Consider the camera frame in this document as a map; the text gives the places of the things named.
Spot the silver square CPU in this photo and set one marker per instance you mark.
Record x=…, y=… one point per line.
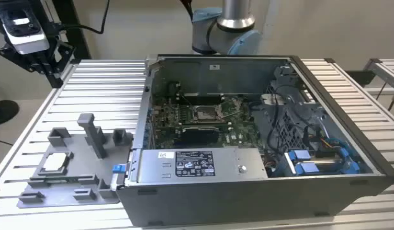
x=55, y=161

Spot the blue case latch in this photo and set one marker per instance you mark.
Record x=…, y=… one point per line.
x=118, y=168

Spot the open black PC case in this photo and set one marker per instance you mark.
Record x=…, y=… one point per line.
x=216, y=203

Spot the grey metal drive cage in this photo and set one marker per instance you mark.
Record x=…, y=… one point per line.
x=291, y=124

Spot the black RAM slots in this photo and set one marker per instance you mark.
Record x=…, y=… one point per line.
x=203, y=97

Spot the thin metal locking lever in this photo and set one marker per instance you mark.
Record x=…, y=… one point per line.
x=187, y=100

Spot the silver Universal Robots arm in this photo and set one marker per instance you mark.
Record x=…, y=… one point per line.
x=235, y=14

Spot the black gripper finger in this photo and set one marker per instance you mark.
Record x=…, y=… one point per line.
x=66, y=54
x=18, y=60

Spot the blue disk carrier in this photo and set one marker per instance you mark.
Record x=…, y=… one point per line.
x=307, y=169
x=299, y=154

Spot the grey plastic parts rack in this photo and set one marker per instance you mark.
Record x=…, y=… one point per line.
x=79, y=172

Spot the aluminium side table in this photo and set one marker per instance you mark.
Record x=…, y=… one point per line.
x=386, y=69

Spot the grey power supply unit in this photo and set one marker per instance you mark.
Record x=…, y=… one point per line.
x=153, y=167

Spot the black round stand base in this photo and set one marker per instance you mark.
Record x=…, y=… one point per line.
x=5, y=112

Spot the green RAM stick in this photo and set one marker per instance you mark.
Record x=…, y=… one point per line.
x=59, y=179

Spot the CPU socket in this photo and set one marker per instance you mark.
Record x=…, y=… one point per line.
x=204, y=115

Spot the black graphics card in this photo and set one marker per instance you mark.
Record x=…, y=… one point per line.
x=199, y=136

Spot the green motherboard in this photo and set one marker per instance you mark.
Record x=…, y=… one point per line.
x=239, y=124

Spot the black upright frame post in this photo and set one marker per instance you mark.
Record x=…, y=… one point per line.
x=77, y=36

